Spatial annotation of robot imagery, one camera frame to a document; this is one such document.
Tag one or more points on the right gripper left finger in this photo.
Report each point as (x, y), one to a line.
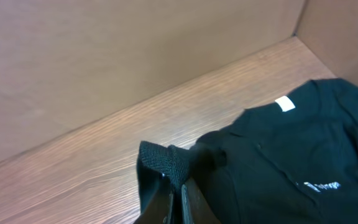
(156, 203)

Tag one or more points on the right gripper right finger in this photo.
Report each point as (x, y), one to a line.
(195, 209)

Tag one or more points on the black polo shirt Sydrogen logo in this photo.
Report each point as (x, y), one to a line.
(291, 161)

